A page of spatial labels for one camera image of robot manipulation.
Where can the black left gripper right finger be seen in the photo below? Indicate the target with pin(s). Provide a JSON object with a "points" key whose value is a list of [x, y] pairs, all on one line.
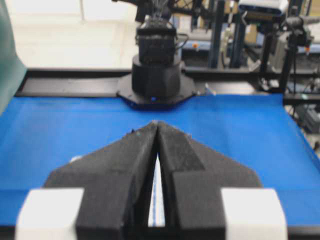
{"points": [[210, 196]]}

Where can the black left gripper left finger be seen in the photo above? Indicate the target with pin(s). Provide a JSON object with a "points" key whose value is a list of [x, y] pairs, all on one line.
{"points": [[96, 197]]}

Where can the white blue striped towel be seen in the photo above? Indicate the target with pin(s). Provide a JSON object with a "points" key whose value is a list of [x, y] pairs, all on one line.
{"points": [[156, 216]]}

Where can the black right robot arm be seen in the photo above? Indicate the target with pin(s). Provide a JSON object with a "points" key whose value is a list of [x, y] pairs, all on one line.
{"points": [[156, 69]]}

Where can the blue table cloth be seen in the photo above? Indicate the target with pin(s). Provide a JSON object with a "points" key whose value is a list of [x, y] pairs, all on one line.
{"points": [[38, 134]]}

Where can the green curtain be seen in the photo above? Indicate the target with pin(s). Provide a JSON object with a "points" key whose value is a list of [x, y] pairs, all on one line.
{"points": [[12, 70]]}

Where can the black tripod stand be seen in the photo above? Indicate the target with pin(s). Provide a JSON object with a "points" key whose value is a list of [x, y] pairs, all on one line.
{"points": [[282, 41]]}

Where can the black table edge rail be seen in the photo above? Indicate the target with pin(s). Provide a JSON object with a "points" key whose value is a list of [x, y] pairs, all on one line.
{"points": [[194, 81]]}

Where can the blue metal frame rack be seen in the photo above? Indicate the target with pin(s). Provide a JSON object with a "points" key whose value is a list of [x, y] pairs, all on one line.
{"points": [[216, 36]]}

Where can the white blue depth camera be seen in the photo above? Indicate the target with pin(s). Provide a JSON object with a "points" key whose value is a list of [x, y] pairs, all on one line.
{"points": [[269, 7]]}

